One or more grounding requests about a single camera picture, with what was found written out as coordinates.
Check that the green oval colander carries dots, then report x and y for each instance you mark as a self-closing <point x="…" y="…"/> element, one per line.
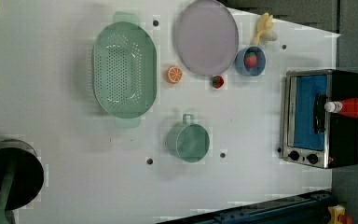
<point x="124" y="70"/>

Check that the strawberry on table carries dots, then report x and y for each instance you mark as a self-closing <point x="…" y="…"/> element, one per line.
<point x="217" y="82"/>

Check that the silver black toaster oven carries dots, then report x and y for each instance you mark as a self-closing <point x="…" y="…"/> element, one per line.
<point x="311" y="135"/>

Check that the lilac round plate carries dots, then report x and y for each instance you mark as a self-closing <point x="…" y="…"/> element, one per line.
<point x="207" y="37"/>

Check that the strawberry in blue bowl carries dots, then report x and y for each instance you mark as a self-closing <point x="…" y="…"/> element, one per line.
<point x="250" y="60"/>

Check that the green measuring cup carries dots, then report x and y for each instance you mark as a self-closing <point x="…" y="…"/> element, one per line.
<point x="187" y="140"/>

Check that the toy banana bunch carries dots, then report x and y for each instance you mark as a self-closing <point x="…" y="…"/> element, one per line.
<point x="264" y="32"/>

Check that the yellow red clamp object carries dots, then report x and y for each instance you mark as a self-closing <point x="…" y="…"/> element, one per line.
<point x="338" y="215"/>

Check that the blue metal frame rail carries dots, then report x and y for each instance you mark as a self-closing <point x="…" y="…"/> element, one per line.
<point x="307" y="208"/>

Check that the orange slice toy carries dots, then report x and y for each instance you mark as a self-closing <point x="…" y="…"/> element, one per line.
<point x="174" y="74"/>

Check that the small blue bowl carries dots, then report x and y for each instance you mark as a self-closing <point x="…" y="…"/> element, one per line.
<point x="250" y="72"/>

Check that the black pot with green spoon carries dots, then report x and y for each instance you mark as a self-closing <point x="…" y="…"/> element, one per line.
<point x="21" y="177"/>

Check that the red ketchup bottle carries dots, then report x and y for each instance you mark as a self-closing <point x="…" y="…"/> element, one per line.
<point x="347" y="107"/>

